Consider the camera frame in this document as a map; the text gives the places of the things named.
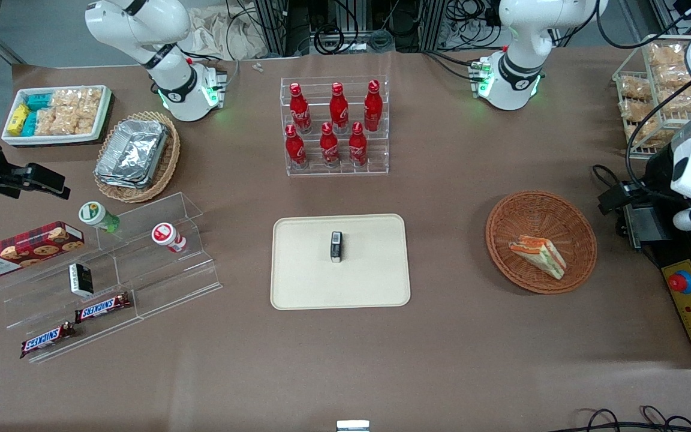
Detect yellow snack packet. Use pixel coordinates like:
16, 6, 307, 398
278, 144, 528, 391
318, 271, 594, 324
8, 104, 30, 136

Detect aluminium frame post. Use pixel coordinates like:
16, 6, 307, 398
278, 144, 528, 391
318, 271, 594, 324
254, 0, 299, 58

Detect red and white cup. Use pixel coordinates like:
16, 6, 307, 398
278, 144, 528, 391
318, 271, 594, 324
152, 223, 187, 254

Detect aluminium foil container stack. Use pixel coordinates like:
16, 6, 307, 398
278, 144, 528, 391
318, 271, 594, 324
94, 119, 170, 191

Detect black appliance cable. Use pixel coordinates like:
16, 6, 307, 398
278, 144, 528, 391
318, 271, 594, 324
591, 163, 629, 199

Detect beige plastic tray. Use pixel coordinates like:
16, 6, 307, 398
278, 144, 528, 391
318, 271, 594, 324
271, 214, 411, 311

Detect clear acrylic bottle rack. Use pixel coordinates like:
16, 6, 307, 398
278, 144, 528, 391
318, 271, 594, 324
280, 76, 390, 177

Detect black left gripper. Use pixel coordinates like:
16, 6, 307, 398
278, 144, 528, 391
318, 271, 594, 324
597, 147, 677, 215

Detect red cola bottle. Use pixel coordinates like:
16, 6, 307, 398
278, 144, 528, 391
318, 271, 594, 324
329, 82, 350, 134
363, 80, 383, 132
289, 83, 313, 134
320, 122, 340, 168
285, 124, 308, 170
348, 122, 368, 168

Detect snickers chocolate bar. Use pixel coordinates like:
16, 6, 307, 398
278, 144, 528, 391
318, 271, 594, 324
19, 322, 77, 359
74, 292, 133, 325

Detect small black carton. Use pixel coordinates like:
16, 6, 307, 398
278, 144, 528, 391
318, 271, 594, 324
69, 263, 94, 298

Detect triangular sandwich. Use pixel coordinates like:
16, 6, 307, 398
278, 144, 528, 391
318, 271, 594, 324
509, 235, 567, 281

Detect clear fried snack bag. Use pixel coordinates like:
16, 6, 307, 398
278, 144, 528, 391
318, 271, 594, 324
627, 117, 677, 148
648, 42, 691, 67
619, 98, 659, 123
657, 85, 691, 115
651, 63, 691, 88
619, 76, 653, 100

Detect black floor cables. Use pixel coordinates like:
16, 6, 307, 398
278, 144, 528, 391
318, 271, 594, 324
566, 406, 691, 432

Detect clear rice cracker bag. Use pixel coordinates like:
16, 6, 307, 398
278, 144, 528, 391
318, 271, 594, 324
50, 89, 81, 136
34, 107, 58, 137
77, 88, 104, 135

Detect clear acrylic stepped stand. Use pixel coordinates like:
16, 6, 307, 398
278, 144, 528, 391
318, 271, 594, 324
0, 192, 223, 365

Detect white wire rack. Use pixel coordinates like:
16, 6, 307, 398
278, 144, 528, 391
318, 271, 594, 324
612, 35, 691, 161

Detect red tartan cookie box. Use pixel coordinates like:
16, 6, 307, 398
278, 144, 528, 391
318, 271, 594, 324
0, 221, 85, 281

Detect black box grey plate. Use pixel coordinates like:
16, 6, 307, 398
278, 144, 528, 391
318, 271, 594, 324
617, 201, 662, 250

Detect round brown wicker basket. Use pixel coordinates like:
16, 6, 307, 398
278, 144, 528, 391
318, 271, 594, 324
485, 191, 598, 295

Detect white rectangular snack tray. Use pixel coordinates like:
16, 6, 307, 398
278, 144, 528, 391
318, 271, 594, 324
1, 85, 113, 148

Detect crumpled white cloth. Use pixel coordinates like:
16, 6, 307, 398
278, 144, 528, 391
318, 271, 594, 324
185, 5, 269, 61

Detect green bottle white cap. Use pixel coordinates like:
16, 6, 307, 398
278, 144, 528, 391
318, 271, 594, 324
79, 202, 121, 234

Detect oval light wicker basket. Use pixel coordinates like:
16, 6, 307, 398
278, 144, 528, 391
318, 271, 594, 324
94, 110, 181, 204

